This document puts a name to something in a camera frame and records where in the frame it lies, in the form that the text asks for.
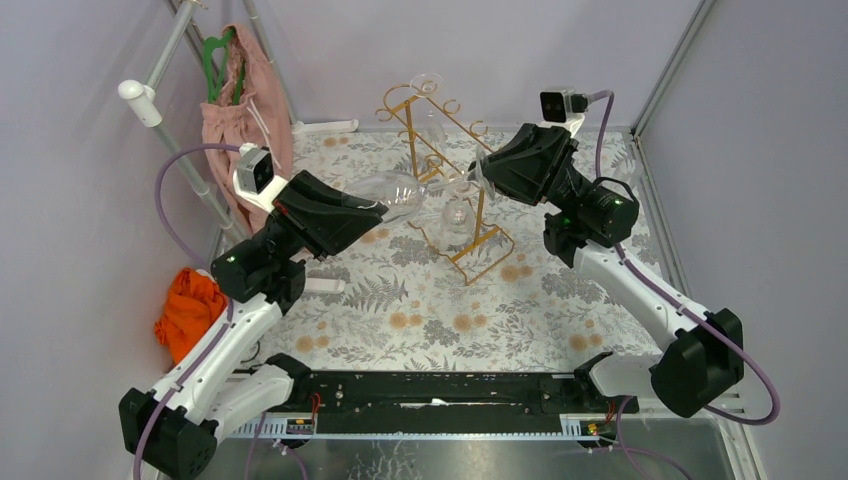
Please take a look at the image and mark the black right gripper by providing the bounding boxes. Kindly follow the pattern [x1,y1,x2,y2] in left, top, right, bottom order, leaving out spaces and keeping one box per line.
[467,124,594,219]

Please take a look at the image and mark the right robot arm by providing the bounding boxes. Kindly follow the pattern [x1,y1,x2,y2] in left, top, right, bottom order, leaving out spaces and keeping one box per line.
[474,124,744,418]

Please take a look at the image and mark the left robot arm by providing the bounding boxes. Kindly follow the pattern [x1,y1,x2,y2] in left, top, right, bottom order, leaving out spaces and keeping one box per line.
[119,171,389,479]

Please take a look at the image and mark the floral tablecloth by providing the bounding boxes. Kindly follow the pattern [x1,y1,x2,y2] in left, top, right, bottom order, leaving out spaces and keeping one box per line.
[192,129,674,374]

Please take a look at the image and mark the pink shorts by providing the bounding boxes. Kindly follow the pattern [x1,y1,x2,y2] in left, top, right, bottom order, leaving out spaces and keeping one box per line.
[199,23,296,233]

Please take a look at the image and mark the orange cloth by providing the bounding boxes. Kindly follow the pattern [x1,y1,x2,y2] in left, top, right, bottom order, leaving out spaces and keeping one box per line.
[153,268,229,366]

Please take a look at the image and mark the green clothes hanger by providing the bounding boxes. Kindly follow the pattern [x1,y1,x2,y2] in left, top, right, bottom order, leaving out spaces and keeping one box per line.
[201,27,236,103]

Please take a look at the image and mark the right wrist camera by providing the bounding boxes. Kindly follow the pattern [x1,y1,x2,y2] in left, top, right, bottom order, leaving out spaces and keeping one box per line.
[538,88,589,135]

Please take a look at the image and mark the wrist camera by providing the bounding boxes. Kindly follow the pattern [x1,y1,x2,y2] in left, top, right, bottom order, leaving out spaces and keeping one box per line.
[538,88,589,135]
[232,143,288,213]

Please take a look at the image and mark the gold wire wine glass rack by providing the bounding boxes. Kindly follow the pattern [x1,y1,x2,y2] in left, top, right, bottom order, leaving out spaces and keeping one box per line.
[375,80,516,286]

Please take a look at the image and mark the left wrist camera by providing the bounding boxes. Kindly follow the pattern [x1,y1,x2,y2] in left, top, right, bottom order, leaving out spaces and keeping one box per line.
[232,143,288,213]

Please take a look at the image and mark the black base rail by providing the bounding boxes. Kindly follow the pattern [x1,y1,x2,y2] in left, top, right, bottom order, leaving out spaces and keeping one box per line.
[270,370,639,436]

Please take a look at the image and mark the silver clothes rail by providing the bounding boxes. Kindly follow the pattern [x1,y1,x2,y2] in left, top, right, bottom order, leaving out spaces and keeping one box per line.
[118,1,286,243]

